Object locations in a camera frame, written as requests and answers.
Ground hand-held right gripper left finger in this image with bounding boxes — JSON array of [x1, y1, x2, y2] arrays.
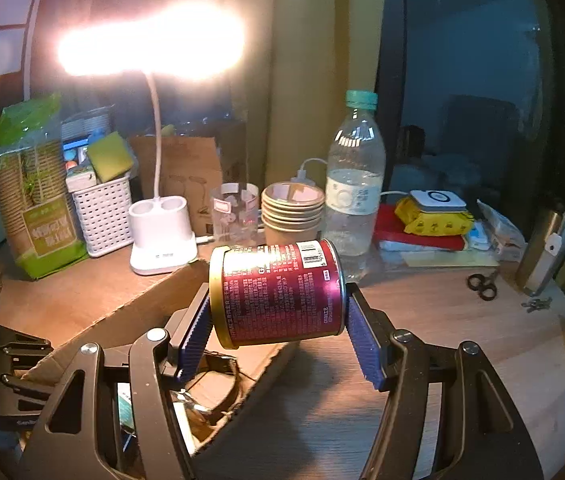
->
[[17, 287, 213, 480]]

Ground clear plastic water bottle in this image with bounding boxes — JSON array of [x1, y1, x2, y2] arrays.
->
[[323, 88, 386, 282]]

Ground yellow wipes packet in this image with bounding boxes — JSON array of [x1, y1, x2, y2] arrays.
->
[[395, 197, 476, 236]]

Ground white power bank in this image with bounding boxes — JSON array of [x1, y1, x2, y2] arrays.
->
[[409, 188, 468, 214]]

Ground white plastic basket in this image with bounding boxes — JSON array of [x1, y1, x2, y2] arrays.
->
[[71, 174, 136, 259]]

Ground steel tumbler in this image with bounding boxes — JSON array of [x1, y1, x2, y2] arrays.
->
[[515, 207, 565, 297]]

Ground yellow sponge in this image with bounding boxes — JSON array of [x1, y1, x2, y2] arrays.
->
[[86, 132, 136, 184]]

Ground pile of white packets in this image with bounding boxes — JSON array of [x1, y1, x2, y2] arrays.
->
[[465, 199, 526, 264]]

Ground green bag of paper cups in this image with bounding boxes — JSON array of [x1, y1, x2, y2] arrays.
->
[[0, 97, 89, 282]]

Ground dark glass window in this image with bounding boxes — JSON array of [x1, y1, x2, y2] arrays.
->
[[377, 0, 565, 221]]

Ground small white green box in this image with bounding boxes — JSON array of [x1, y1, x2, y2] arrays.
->
[[66, 167, 98, 192]]

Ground cardboard box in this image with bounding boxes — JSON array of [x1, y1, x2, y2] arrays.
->
[[19, 254, 299, 457]]

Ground red tin can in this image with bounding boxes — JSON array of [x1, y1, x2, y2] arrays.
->
[[208, 238, 348, 350]]

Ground wide yellow curtain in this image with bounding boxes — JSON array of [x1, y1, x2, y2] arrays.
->
[[222, 0, 384, 197]]

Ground red book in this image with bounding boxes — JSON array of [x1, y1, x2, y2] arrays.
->
[[373, 203, 466, 252]]

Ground white desk lamp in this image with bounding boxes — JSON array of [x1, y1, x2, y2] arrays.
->
[[56, 2, 246, 277]]

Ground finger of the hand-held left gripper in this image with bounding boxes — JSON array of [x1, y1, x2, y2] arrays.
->
[[1, 374, 59, 404], [1, 339, 55, 362]]

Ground white charging cable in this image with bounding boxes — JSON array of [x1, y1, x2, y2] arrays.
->
[[289, 158, 411, 197]]

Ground stack of brown paper cups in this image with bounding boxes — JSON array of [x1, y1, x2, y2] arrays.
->
[[261, 181, 325, 249]]

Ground bunch of keys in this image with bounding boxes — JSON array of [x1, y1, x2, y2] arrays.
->
[[521, 296, 554, 314]]

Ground blue white packet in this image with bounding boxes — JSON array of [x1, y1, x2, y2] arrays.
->
[[62, 134, 91, 172]]

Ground clear plastic cups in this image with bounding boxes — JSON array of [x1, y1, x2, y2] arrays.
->
[[209, 183, 262, 249]]

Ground black scissors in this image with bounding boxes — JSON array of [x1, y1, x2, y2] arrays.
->
[[467, 268, 501, 302]]

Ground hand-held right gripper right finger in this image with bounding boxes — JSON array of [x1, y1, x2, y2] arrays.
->
[[347, 282, 546, 480]]

